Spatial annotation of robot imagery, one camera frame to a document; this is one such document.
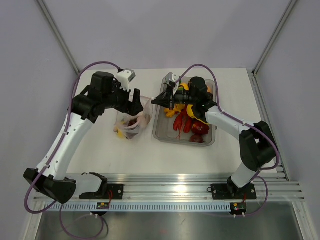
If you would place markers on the orange peach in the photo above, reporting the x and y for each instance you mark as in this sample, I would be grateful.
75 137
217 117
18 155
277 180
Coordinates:
209 89

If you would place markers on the pink egg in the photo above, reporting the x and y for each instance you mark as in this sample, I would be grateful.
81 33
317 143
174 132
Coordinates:
144 120

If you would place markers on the yellow bell pepper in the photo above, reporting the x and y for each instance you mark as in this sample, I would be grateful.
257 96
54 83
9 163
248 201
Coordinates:
118 129

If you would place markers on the slotted white cable duct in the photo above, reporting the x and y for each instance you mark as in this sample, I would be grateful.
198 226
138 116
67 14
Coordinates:
143 207

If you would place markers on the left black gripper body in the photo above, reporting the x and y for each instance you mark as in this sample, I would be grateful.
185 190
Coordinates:
118 98

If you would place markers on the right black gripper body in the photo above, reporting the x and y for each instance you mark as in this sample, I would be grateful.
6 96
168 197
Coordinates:
184 97

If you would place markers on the red bell pepper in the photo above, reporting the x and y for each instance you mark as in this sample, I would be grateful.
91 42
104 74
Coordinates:
199 128

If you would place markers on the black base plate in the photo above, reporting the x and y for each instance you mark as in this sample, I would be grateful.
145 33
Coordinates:
224 191
110 191

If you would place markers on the yellow lemon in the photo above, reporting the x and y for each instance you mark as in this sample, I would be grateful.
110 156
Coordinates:
184 85

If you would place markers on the clear plastic food container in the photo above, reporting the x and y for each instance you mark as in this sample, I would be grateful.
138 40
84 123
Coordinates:
164 132

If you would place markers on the right aluminium frame post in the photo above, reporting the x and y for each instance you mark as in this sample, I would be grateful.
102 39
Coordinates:
275 35

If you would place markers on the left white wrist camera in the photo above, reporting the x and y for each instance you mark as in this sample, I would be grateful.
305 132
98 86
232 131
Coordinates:
124 77

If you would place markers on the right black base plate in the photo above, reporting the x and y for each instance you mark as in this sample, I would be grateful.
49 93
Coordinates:
224 191

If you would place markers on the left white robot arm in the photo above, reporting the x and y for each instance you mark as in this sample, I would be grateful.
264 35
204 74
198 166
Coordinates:
49 177

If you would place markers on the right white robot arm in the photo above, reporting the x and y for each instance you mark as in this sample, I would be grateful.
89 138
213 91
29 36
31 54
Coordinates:
256 142

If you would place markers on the clear pink zip top bag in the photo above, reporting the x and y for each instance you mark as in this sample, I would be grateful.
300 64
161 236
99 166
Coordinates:
148 109

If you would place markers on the dark red grape bunch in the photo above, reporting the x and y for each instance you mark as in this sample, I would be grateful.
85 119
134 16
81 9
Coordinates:
132 129

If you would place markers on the red crayfish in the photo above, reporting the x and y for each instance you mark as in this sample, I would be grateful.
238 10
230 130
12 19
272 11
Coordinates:
182 123

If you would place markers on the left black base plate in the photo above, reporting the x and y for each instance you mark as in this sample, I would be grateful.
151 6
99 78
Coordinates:
110 191

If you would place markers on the dark red apple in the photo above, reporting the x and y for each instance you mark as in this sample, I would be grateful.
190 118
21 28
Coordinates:
196 139

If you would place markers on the aluminium frame post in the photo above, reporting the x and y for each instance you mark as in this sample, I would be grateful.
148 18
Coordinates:
44 9
275 35

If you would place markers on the left aluminium frame post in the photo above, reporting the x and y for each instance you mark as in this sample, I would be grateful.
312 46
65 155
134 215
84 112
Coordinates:
44 9

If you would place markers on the aluminium mounting rail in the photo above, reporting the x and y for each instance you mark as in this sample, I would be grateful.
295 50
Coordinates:
193 187

